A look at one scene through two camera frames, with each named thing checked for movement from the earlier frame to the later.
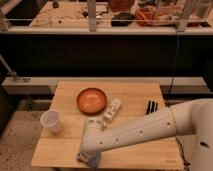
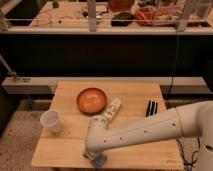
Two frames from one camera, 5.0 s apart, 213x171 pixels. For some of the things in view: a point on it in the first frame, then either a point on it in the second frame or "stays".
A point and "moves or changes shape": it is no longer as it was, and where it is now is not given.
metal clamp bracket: [11, 73] stays
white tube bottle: [113, 109] stays
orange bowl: [91, 102] stays
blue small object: [94, 162] moves or changes shape
